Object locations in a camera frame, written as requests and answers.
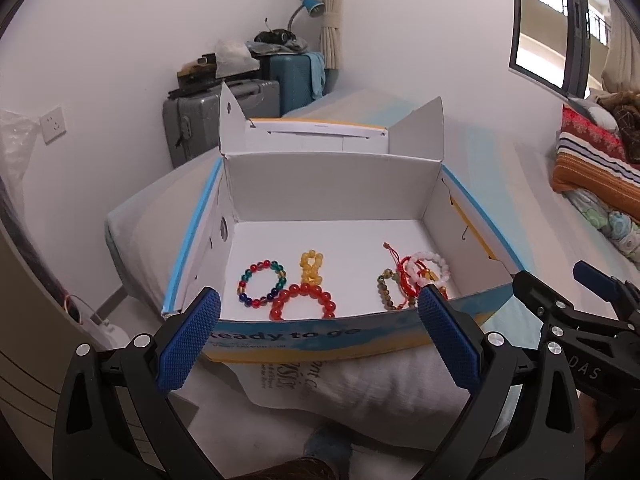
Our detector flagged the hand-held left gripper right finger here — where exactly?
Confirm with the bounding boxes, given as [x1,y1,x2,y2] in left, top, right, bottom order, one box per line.
[417,284,586,480]

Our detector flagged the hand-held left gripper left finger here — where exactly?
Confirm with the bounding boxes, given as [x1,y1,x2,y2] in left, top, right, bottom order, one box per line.
[52,286,223,480]

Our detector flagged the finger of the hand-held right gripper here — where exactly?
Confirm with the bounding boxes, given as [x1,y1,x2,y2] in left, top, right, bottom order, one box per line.
[511,270,640,401]
[572,260,640,321]

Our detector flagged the multicolour glass bead bracelet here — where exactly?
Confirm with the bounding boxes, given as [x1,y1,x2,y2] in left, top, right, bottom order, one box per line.
[236,259,287,308]

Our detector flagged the pink bead bracelet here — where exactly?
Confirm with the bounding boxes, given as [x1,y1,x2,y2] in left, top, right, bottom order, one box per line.
[404,251,451,286]

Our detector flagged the red cord bracelet gold tube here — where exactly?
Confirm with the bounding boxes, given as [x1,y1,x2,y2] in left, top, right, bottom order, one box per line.
[382,242,448,306]

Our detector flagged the brown wooden bead bracelet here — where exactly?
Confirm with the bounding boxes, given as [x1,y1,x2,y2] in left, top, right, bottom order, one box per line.
[377,269,418,311]

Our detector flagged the red bead bracelet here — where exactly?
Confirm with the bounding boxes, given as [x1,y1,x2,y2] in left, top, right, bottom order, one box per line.
[269,282,337,322]

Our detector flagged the yellow bead bracelet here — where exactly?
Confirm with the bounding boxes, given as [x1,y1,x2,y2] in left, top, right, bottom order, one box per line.
[299,249,325,286]

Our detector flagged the yellow and white cardboard box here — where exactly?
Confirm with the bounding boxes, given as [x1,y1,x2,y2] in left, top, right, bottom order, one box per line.
[161,82,526,363]

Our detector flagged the person's right hand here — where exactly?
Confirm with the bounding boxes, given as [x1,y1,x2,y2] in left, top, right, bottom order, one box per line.
[582,395,633,466]

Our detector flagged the floral quilt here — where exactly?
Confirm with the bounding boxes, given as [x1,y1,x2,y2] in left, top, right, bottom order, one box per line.
[562,190,640,271]

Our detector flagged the white printed pillow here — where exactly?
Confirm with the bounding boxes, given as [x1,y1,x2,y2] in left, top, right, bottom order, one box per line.
[170,345,501,480]

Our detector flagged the striped folded blankets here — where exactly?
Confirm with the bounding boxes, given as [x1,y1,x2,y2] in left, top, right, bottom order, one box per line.
[550,105,640,206]

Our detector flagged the brown patterned cloth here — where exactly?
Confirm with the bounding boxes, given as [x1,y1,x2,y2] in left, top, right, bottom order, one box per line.
[597,91,640,163]

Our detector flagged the blue slipper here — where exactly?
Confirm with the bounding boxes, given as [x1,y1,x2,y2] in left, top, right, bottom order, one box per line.
[302,425,353,466]

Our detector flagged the beige wardrobe door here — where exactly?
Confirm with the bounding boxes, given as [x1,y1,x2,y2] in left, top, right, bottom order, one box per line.
[0,175,166,480]

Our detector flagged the person's leg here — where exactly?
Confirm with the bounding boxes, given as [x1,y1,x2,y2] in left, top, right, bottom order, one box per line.
[280,455,336,480]

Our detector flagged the cream window curtain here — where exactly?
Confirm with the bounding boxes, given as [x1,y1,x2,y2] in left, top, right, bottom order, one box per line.
[600,10,640,96]

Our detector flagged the grey suitcase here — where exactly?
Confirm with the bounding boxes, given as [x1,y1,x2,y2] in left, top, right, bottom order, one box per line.
[162,79,281,170]

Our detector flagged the dark framed window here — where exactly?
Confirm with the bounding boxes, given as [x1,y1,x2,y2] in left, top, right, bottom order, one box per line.
[509,0,613,101]

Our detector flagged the black long case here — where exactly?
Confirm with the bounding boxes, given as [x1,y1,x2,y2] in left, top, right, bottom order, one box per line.
[167,55,223,98]

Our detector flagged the translucent hanging bag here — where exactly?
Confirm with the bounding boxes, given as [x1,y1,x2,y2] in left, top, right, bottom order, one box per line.
[0,110,33,181]

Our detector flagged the teal suitcase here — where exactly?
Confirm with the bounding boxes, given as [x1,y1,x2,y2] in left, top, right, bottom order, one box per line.
[257,52,326,116]

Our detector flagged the white plastic bag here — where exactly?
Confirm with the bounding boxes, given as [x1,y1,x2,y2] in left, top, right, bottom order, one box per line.
[214,39,261,80]

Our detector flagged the light blue cloth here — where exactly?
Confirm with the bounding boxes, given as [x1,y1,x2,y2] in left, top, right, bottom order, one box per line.
[305,51,327,101]

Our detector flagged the black device on suitcase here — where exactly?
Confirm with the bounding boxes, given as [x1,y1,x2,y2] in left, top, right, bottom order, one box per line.
[254,17,308,53]

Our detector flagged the beige curtain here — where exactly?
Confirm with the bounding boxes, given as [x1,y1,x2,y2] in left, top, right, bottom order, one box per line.
[315,0,346,96]

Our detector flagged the blue desk lamp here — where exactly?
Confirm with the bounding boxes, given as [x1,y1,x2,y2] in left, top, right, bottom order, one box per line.
[287,0,327,36]

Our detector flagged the white charger with cable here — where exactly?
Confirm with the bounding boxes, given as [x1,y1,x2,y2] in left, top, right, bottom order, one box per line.
[62,295,128,343]

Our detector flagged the white wall socket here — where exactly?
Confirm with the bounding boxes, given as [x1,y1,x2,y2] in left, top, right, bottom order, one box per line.
[39,106,67,145]

